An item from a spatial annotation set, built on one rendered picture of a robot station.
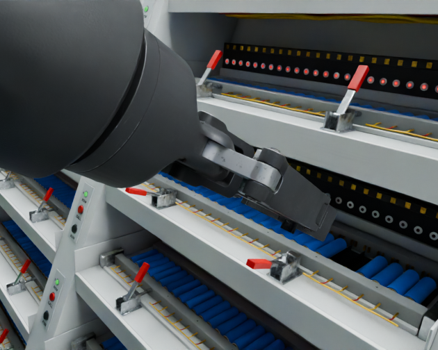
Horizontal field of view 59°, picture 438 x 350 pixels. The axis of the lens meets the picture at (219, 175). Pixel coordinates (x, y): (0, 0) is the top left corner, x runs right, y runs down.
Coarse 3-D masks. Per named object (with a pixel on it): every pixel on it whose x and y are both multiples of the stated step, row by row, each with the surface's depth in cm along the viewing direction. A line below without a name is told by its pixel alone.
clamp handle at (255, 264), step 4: (284, 256) 48; (248, 260) 44; (252, 260) 44; (256, 260) 44; (260, 260) 45; (264, 260) 46; (268, 260) 47; (272, 260) 48; (284, 260) 49; (248, 264) 44; (252, 264) 44; (256, 264) 44; (260, 264) 44; (264, 264) 45; (268, 264) 45; (272, 264) 46; (276, 264) 47; (280, 264) 48; (284, 264) 48; (252, 268) 43; (256, 268) 44; (260, 268) 44; (264, 268) 45; (268, 268) 46
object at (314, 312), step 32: (160, 224) 65; (192, 224) 62; (352, 224) 60; (192, 256) 59; (224, 256) 54; (256, 256) 54; (256, 288) 50; (288, 288) 47; (320, 288) 48; (288, 320) 47; (320, 320) 43; (352, 320) 43; (384, 320) 43
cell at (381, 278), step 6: (390, 264) 52; (396, 264) 51; (384, 270) 49; (390, 270) 49; (396, 270) 50; (402, 270) 51; (378, 276) 48; (384, 276) 48; (390, 276) 48; (396, 276) 49; (378, 282) 47; (384, 282) 47; (390, 282) 48
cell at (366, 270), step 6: (378, 258) 52; (384, 258) 52; (366, 264) 51; (372, 264) 50; (378, 264) 51; (384, 264) 52; (360, 270) 49; (366, 270) 49; (372, 270) 49; (378, 270) 50; (366, 276) 48; (372, 276) 49
